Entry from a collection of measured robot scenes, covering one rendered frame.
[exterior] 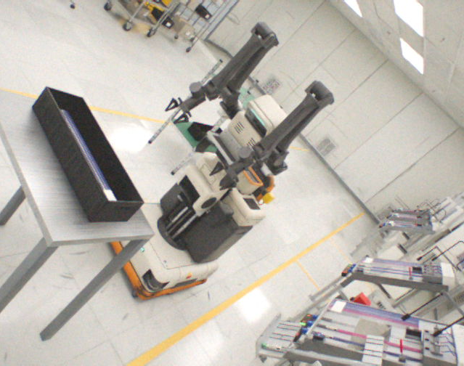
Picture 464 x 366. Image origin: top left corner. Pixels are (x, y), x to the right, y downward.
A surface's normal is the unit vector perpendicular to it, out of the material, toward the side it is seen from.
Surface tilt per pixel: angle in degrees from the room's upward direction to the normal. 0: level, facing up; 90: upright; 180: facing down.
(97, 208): 90
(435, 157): 90
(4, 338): 0
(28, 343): 0
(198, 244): 90
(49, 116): 90
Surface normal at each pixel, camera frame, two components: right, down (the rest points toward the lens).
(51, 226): 0.68, -0.65
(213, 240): -0.51, -0.07
